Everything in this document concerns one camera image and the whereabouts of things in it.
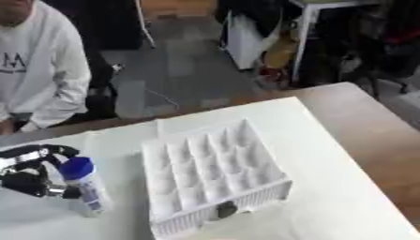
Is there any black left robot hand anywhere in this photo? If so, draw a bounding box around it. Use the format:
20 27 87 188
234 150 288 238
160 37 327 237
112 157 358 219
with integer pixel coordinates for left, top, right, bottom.
0 143 84 200

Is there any white bottle with blue cap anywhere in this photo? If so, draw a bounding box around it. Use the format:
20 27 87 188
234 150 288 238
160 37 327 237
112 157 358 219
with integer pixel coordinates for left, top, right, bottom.
57 156 113 218

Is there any person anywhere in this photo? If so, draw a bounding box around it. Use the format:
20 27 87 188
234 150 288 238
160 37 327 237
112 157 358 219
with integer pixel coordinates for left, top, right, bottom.
0 0 94 136

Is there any white compartment drawer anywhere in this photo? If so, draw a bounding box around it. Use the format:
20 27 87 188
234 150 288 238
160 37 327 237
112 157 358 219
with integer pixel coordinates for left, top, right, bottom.
139 117 294 240

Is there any white cabinet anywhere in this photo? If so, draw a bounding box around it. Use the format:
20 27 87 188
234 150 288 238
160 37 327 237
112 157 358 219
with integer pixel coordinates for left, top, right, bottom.
219 8 286 71

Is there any yellow bag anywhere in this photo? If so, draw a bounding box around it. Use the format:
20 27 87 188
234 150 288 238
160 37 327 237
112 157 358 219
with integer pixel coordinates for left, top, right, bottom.
263 29 302 69

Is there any black office chair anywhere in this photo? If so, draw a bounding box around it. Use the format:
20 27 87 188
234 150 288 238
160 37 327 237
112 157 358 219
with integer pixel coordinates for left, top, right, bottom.
316 0 420 101

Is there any white table frame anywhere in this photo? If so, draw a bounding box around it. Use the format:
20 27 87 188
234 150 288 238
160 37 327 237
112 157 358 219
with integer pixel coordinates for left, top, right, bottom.
287 0 384 83

